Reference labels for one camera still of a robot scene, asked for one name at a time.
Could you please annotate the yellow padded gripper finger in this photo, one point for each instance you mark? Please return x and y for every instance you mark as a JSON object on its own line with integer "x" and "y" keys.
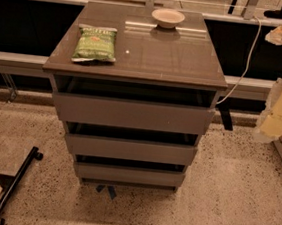
{"x": 280, "y": 32}
{"x": 269, "y": 124}

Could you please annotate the grey bottom drawer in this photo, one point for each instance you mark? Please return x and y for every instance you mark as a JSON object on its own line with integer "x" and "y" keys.
{"x": 129, "y": 171}

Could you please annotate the grey drawer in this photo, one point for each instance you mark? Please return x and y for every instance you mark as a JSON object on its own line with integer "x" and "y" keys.
{"x": 129, "y": 171}
{"x": 135, "y": 106}
{"x": 132, "y": 144}

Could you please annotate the grey drawer cabinet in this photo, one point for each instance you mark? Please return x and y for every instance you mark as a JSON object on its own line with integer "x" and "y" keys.
{"x": 145, "y": 53}

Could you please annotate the grey middle drawer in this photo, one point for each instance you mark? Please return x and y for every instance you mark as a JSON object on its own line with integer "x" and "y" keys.
{"x": 132, "y": 144}

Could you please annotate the grey top drawer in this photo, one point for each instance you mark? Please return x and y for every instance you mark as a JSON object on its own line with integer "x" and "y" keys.
{"x": 135, "y": 106}

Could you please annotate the white bowl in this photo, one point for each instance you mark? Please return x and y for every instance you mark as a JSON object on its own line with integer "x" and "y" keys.
{"x": 167, "y": 18}

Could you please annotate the green chip bag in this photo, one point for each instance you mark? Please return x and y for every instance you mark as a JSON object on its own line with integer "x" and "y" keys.
{"x": 95, "y": 43}

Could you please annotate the black bracket leg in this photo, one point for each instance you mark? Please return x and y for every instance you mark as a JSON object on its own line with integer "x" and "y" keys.
{"x": 224, "y": 108}

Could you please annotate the metal rail beam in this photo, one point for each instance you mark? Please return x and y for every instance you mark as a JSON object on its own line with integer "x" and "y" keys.
{"x": 31, "y": 66}

